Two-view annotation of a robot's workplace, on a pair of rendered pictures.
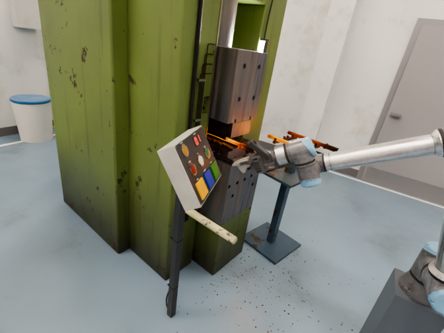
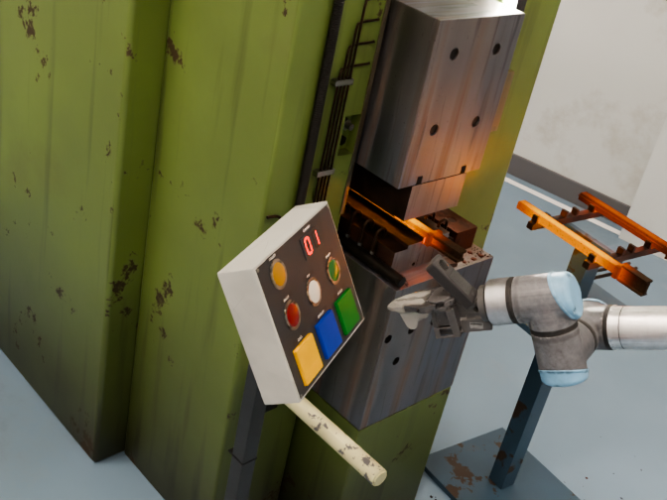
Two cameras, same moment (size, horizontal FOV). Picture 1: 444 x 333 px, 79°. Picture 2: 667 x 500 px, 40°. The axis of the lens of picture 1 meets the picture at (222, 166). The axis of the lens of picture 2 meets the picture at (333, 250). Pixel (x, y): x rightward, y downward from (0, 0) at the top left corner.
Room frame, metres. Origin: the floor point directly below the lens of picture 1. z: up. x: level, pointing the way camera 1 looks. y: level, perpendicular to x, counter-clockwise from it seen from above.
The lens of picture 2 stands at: (-0.41, -0.07, 2.06)
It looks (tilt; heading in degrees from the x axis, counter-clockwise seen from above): 30 degrees down; 6
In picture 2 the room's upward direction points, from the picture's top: 12 degrees clockwise
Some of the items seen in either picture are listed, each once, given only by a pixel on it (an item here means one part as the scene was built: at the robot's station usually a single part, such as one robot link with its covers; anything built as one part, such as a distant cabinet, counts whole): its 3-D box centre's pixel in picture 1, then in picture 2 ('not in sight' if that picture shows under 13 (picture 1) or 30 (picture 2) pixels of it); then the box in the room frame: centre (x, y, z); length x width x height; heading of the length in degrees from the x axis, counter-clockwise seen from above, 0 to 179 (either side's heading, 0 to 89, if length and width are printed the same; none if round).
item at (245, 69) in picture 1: (225, 81); (409, 65); (1.78, 0.06, 1.36); 0.42 x 0.39 x 0.40; 54
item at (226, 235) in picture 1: (205, 221); (317, 421); (1.29, 0.05, 0.62); 0.44 x 0.05 x 0.05; 54
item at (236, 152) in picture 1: (213, 141); (363, 213); (1.75, 0.08, 0.96); 0.42 x 0.20 x 0.09; 54
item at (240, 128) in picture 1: (216, 119); (376, 159); (1.75, 0.08, 1.12); 0.42 x 0.20 x 0.10; 54
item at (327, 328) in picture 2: (208, 178); (327, 334); (1.10, 0.05, 1.01); 0.07 x 0.05 x 0.07; 169
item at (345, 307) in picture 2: (214, 170); (345, 312); (1.20, 0.04, 1.01); 0.07 x 0.05 x 0.07; 169
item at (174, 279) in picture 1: (176, 248); (240, 475); (1.13, 0.18, 0.54); 0.04 x 0.04 x 1.08; 54
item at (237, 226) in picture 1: (205, 222); (326, 413); (1.80, 0.06, 0.23); 0.56 x 0.38 x 0.47; 54
